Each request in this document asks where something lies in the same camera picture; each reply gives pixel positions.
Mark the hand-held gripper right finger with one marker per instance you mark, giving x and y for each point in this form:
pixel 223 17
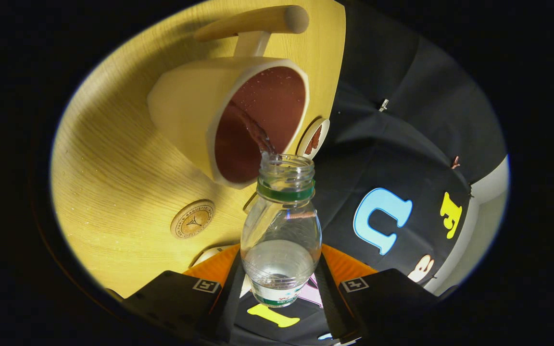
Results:
pixel 331 302

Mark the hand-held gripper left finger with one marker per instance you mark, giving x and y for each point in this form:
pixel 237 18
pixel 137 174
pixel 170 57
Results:
pixel 229 307

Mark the clear plastic juice bottle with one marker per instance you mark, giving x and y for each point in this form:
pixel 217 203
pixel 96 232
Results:
pixel 282 230

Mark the round wooden coaster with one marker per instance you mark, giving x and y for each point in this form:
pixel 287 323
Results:
pixel 193 219

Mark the white round plate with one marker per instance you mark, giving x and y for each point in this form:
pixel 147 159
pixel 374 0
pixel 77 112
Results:
pixel 306 144

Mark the red sausage piece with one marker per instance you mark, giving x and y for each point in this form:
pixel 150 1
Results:
pixel 313 140

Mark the wooden table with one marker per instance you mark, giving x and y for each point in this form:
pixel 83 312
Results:
pixel 113 168

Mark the black backdrop cloth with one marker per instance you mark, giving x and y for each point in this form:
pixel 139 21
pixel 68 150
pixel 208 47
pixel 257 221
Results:
pixel 402 129

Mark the red cloth clip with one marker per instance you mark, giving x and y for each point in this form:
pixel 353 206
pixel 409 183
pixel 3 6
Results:
pixel 455 162

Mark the silver cloth clip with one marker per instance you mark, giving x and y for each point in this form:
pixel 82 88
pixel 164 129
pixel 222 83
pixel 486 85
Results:
pixel 384 105

